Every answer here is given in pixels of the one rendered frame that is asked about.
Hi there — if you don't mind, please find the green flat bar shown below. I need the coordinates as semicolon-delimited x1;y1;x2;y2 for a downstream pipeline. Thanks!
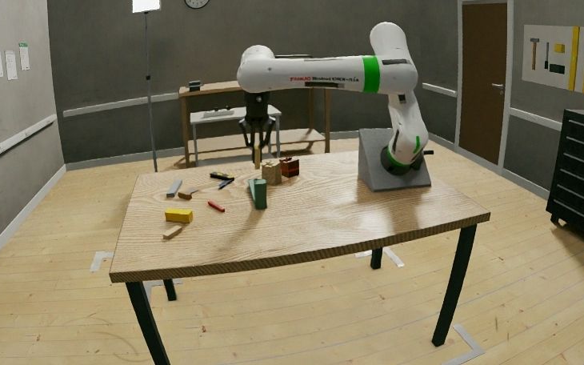
248;178;267;209

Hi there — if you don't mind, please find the red thin bar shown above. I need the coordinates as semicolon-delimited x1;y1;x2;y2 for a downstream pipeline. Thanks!
208;201;225;213

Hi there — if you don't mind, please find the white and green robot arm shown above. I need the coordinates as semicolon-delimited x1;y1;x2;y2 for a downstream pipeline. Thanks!
237;22;434;176

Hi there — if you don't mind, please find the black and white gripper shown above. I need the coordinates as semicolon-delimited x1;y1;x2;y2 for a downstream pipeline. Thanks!
238;102;276;163

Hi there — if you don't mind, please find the try square with wooden stock and grey blade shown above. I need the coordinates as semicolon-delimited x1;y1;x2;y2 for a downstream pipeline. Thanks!
178;189;199;200

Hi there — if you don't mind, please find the black and yellow sliding bevel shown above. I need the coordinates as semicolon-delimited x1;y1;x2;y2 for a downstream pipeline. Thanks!
210;171;234;187

